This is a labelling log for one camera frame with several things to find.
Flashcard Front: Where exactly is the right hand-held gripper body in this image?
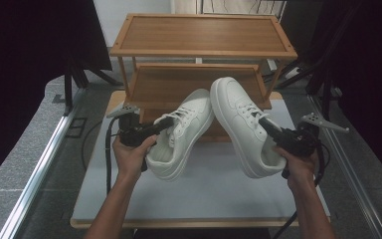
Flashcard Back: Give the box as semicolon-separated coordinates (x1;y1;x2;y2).
278;112;350;158

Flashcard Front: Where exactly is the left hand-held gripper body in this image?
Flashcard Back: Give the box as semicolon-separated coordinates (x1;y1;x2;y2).
105;103;153;148

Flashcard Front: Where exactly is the white sneaker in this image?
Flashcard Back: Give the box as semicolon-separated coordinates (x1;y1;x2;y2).
209;76;288;180
144;88;215;182

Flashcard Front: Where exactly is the wooden three-tier shoe rack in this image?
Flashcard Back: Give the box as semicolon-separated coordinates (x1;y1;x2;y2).
108;13;298;144

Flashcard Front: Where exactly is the person's left hand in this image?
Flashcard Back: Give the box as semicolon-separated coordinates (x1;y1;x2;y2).
111;133;159;182

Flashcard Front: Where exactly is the person's right hand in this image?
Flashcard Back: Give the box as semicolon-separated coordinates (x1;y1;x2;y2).
272;145;320;188

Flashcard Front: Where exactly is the dark floor socket plate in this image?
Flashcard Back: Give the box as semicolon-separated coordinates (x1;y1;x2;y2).
65;117;89;139

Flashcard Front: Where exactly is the white power strip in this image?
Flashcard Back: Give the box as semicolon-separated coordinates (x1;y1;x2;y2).
266;59;302;81

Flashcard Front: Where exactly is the black metal stand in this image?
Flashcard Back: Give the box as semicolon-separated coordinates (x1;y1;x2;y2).
63;54;124;118
274;0;361;124

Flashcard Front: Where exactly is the dark curtain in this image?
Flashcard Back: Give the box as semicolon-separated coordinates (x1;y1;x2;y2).
311;0;382;190
0;0;113;192

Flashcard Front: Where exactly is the right hand-held gripper black cable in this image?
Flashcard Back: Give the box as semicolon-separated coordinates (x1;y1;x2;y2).
271;138;332;239

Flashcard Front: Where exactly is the hand-held gripper black cable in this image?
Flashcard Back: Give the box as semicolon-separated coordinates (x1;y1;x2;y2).
271;138;332;239
104;117;119;196

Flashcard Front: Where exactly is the left hand-held gripper black cable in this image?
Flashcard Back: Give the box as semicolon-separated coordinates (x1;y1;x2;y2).
104;117;119;196

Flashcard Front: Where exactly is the thin black floor cable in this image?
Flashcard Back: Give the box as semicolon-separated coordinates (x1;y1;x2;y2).
81;119;104;171

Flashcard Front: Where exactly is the silver metal rail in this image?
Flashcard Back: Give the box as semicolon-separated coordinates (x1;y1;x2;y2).
0;87;88;239
305;94;382;239

